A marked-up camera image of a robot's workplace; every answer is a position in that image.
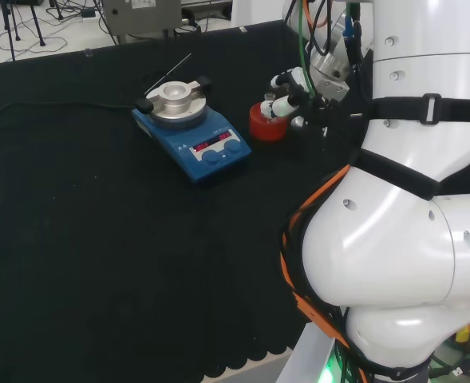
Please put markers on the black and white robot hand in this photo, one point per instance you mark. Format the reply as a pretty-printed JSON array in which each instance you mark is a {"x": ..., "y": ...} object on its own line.
[{"x": 314, "y": 107}]

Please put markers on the clear round-bottom flask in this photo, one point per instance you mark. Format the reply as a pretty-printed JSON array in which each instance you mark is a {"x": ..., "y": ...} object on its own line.
[{"x": 269, "y": 97}]

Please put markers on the blue heater with steel plate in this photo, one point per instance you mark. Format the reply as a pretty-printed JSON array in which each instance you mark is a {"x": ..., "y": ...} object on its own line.
[{"x": 214, "y": 135}]

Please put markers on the thin metal probe rod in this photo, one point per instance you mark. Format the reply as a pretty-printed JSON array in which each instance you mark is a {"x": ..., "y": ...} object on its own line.
[{"x": 171, "y": 72}]

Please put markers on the grey metal cabinet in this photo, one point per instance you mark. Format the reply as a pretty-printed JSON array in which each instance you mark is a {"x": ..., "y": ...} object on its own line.
[{"x": 139, "y": 16}]

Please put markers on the grey mounting plate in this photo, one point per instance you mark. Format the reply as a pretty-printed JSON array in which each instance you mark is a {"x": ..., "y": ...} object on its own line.
[{"x": 306, "y": 351}]

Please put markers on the black bench cloth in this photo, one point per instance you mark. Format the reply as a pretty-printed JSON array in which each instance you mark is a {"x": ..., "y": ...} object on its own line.
[{"x": 99, "y": 239}]

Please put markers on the black tripod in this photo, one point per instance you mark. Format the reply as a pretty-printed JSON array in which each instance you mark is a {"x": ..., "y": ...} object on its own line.
[{"x": 13, "y": 28}]

